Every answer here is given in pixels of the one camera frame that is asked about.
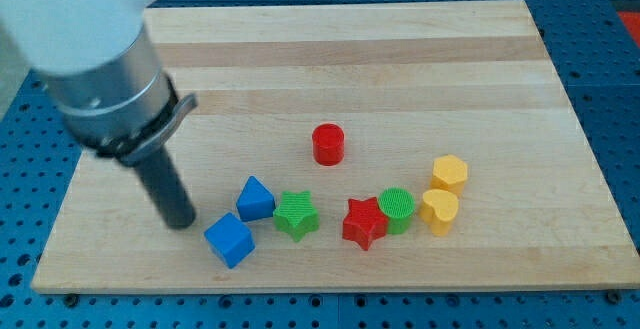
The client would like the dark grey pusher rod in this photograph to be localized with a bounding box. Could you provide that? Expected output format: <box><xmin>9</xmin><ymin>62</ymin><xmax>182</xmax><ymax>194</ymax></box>
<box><xmin>134</xmin><ymin>146</ymin><xmax>196</xmax><ymax>230</ymax></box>

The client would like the silver cylindrical tool flange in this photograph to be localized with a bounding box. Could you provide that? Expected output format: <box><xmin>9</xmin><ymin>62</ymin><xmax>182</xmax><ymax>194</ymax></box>
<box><xmin>38</xmin><ymin>29</ymin><xmax>198</xmax><ymax>166</ymax></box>

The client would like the blue cube block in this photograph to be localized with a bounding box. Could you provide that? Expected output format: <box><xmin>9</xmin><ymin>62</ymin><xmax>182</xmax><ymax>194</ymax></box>
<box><xmin>204</xmin><ymin>213</ymin><xmax>255</xmax><ymax>269</ymax></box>

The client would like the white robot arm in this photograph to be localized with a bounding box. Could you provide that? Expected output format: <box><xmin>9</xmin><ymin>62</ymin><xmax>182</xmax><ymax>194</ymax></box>
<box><xmin>1</xmin><ymin>0</ymin><xmax>197</xmax><ymax>229</ymax></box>

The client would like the blue triangle block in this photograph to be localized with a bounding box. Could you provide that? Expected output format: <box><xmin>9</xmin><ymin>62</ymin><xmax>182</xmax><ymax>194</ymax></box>
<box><xmin>236</xmin><ymin>176</ymin><xmax>275</xmax><ymax>222</ymax></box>

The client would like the green star block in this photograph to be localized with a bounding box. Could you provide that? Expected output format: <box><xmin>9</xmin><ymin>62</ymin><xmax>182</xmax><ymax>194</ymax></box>
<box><xmin>273</xmin><ymin>191</ymin><xmax>320</xmax><ymax>242</ymax></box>

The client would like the red cylinder block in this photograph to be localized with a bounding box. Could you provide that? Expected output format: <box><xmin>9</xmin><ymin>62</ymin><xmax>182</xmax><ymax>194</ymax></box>
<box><xmin>312</xmin><ymin>123</ymin><xmax>345</xmax><ymax>166</ymax></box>

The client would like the red star block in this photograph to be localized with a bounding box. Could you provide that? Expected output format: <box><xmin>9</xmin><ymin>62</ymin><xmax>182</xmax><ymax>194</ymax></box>
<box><xmin>342</xmin><ymin>197</ymin><xmax>389</xmax><ymax>251</ymax></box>

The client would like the wooden board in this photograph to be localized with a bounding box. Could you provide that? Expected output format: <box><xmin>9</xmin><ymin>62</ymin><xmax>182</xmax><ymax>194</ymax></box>
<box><xmin>32</xmin><ymin>0</ymin><xmax>639</xmax><ymax>294</ymax></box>

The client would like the green cylinder block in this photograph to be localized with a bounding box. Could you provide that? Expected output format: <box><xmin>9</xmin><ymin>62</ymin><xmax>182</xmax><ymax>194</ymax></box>
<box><xmin>378</xmin><ymin>187</ymin><xmax>415</xmax><ymax>235</ymax></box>

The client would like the yellow heart block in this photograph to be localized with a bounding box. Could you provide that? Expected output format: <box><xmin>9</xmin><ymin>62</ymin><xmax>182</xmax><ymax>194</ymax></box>
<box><xmin>418</xmin><ymin>189</ymin><xmax>459</xmax><ymax>237</ymax></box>

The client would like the yellow hexagon block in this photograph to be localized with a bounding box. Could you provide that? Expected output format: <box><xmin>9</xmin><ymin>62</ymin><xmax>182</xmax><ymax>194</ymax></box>
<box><xmin>430</xmin><ymin>154</ymin><xmax>469</xmax><ymax>197</ymax></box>

